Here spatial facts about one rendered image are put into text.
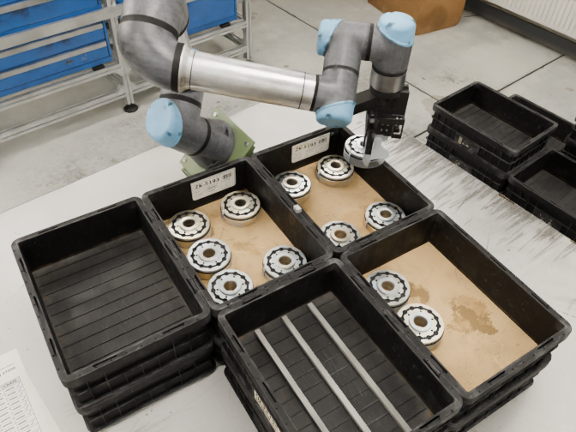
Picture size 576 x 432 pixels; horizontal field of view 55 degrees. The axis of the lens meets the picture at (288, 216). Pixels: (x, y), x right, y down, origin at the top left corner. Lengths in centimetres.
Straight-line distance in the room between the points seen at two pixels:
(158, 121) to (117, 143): 160
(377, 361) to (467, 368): 19
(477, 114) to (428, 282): 133
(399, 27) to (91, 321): 88
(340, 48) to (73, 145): 220
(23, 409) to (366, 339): 75
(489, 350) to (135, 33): 96
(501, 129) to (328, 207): 120
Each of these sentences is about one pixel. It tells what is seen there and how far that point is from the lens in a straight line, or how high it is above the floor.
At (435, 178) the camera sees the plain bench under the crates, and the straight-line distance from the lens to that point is 182.
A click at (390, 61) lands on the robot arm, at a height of 128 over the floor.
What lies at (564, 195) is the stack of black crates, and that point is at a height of 38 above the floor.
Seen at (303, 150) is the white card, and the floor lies 89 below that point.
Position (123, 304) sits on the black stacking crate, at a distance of 130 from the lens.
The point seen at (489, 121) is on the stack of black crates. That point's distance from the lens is 253.
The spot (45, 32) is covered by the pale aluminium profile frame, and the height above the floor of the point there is 59.
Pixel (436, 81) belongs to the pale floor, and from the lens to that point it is 369.
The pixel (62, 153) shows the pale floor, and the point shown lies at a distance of 312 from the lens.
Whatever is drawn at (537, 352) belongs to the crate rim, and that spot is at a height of 93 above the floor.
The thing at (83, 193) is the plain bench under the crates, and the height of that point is 70.
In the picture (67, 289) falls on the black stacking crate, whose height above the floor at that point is 83.
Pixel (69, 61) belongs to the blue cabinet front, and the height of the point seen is 39.
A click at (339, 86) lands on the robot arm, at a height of 126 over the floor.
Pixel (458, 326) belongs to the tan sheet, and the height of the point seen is 83.
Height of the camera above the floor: 185
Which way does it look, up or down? 45 degrees down
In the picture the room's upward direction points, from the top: 2 degrees clockwise
